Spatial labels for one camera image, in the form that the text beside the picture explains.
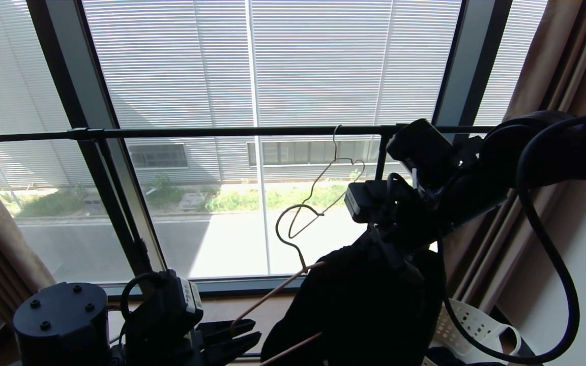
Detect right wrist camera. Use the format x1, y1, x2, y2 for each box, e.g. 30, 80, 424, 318
343, 179, 393, 225

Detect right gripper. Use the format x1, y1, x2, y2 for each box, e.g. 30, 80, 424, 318
371, 175, 445, 256

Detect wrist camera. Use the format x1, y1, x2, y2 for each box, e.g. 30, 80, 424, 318
135, 269, 205, 340
343, 179, 393, 225

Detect pink clothes hanger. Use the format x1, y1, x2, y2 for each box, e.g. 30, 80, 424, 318
229, 203, 327, 366
286, 124, 366, 240

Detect black cable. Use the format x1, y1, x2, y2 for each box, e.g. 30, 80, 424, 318
435, 110, 586, 366
119, 270, 172, 327

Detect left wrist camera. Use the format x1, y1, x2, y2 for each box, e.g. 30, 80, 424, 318
135, 269, 205, 340

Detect white laundry basket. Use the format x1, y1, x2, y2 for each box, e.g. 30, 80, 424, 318
424, 297, 523, 366

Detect window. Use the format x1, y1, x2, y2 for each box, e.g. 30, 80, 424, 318
0, 0, 548, 298

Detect black garment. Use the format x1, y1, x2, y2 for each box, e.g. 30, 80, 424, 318
259, 238, 447, 366

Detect black clothes rack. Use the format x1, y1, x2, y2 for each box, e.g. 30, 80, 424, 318
0, 124, 495, 286

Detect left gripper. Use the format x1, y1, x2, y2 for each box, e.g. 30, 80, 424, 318
114, 319, 262, 366

